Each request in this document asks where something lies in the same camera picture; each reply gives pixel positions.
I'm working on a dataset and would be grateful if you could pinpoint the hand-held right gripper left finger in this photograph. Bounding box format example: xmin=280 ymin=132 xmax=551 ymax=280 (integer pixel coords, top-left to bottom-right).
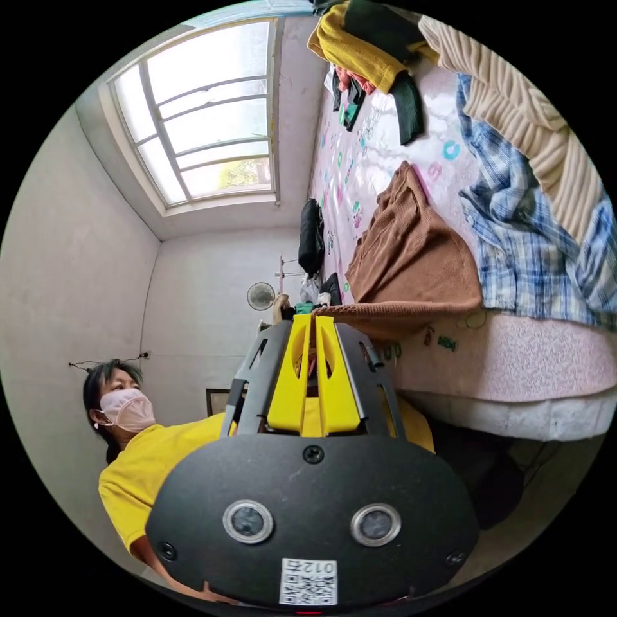
xmin=267 ymin=314 xmax=313 ymax=434

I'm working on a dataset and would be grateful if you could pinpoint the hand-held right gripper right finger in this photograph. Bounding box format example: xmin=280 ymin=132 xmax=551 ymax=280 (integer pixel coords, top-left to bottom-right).
xmin=315 ymin=316 xmax=363 ymax=434

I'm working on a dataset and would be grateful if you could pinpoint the brown long sleeve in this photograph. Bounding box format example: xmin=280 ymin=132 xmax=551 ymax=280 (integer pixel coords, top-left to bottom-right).
xmin=312 ymin=160 xmax=484 ymax=341

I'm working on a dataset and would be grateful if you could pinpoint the person's right forearm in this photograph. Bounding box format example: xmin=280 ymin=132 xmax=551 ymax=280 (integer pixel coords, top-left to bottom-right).
xmin=129 ymin=533 xmax=206 ymax=595

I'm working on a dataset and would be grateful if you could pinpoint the person's right hand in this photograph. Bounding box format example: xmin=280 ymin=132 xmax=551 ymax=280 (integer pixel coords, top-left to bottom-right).
xmin=199 ymin=580 xmax=243 ymax=606

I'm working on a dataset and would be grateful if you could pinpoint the standing fan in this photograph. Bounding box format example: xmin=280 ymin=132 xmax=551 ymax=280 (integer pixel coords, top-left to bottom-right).
xmin=246 ymin=281 xmax=276 ymax=312

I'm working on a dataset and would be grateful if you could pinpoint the person's body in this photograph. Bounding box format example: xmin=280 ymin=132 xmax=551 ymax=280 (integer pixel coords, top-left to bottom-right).
xmin=82 ymin=358 xmax=529 ymax=560

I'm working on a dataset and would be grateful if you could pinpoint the black bag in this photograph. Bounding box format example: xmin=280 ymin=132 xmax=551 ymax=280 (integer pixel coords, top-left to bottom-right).
xmin=297 ymin=198 xmax=326 ymax=277

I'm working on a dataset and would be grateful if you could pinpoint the bed with pink printed sheet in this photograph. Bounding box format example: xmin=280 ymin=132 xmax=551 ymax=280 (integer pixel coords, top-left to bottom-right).
xmin=307 ymin=14 xmax=617 ymax=442

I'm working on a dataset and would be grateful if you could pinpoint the window with white frame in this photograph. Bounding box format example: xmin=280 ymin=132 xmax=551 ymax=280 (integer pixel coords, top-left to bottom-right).
xmin=98 ymin=17 xmax=283 ymax=218

